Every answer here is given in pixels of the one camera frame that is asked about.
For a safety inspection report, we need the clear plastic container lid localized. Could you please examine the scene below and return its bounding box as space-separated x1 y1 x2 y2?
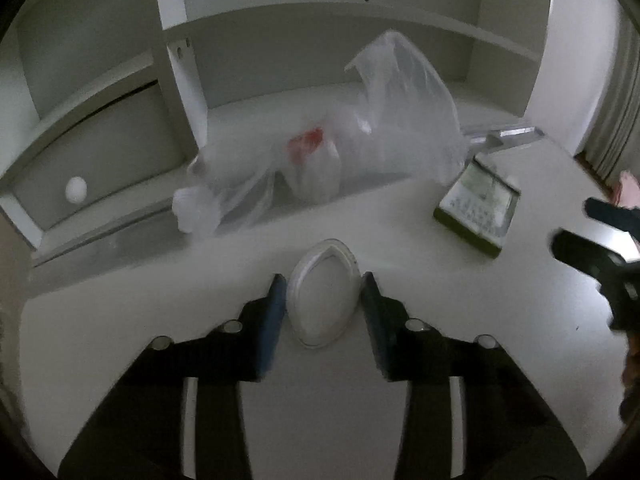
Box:
286 239 362 348

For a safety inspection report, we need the clear plastic bag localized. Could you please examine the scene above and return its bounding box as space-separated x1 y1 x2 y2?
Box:
172 30 468 235

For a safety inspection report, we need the white shelf unit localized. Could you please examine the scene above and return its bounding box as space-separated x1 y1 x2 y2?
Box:
0 0 556 267

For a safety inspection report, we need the green cardboard box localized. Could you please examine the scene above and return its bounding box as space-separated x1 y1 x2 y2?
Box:
432 156 522 259

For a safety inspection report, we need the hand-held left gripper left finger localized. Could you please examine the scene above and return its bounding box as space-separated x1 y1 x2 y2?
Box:
57 273 288 480

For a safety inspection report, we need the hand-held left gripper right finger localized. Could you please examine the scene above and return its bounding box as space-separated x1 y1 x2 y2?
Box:
360 271 588 480

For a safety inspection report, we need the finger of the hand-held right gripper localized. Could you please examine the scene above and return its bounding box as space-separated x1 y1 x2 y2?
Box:
550 229 628 281
584 196 640 240

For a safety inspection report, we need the grey curtain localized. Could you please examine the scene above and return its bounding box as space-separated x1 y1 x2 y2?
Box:
582 5 640 186

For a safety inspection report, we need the white drawer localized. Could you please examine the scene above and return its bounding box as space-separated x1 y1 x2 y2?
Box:
10 82 193 233

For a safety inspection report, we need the pink cloth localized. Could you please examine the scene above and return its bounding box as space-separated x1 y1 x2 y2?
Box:
612 170 640 208

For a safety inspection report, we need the white drawer knob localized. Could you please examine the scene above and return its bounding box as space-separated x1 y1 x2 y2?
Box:
65 176 88 205

